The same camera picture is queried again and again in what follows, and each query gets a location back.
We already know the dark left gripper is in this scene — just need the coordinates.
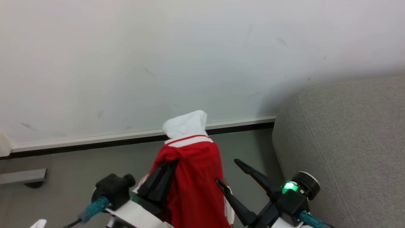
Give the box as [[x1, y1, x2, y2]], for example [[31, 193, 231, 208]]
[[130, 159, 179, 224]]

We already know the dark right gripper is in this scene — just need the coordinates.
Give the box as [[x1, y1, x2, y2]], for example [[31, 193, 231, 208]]
[[216, 158, 310, 228]]

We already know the red and white garment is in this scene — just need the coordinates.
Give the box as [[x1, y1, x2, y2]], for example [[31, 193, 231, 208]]
[[132, 110, 235, 228]]

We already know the white and black baseboard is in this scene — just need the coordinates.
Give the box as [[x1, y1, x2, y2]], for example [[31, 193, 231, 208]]
[[0, 116, 276, 160]]

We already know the grey fabric sofa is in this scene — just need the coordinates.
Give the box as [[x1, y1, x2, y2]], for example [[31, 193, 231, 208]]
[[271, 75, 405, 228]]

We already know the teal left cable connector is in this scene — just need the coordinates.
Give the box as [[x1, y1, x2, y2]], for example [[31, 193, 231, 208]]
[[78, 196, 110, 224]]

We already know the teal cable connector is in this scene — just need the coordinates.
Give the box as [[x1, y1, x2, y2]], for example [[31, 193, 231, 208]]
[[298, 210, 325, 228], [78, 196, 110, 224]]

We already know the teal right cable connector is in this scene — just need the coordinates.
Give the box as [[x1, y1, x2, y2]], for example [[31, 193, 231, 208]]
[[298, 210, 325, 228]]

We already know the grey metal bracket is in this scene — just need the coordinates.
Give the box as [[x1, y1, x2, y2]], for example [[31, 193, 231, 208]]
[[0, 168, 47, 189]]

